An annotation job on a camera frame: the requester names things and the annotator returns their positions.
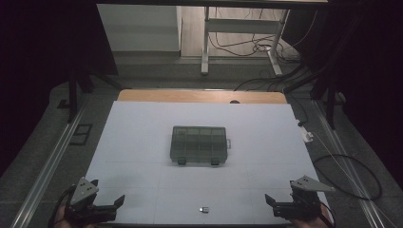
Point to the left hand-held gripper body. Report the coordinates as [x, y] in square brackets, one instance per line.
[83, 191]

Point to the metal floor rail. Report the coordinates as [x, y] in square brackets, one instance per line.
[345, 164]
[47, 171]

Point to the white desk frame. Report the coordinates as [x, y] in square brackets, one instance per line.
[240, 26]

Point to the white cabinet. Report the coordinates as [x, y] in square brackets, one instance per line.
[139, 28]

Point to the person's left hand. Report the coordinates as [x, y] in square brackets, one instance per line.
[63, 224]

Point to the black metal stand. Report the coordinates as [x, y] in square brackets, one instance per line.
[331, 104]
[72, 95]

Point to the clear plastic compartment box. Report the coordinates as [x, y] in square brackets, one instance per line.
[199, 144]

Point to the person's right hand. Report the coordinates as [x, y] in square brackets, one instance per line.
[309, 224]

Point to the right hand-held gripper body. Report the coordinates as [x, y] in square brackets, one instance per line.
[304, 202]

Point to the white table cover sheet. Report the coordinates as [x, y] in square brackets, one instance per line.
[142, 126]

